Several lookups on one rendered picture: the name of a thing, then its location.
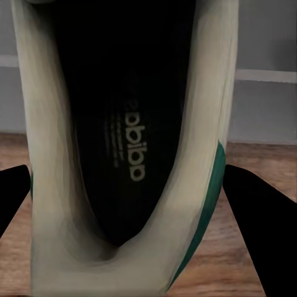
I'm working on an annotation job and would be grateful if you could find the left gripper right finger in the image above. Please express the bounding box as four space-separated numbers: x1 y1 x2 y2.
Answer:
223 165 297 297

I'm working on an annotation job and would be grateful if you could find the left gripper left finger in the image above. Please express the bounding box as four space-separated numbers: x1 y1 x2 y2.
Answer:
0 165 30 238

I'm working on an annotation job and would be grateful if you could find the gym shoe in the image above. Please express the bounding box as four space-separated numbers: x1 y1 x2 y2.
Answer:
11 0 239 297

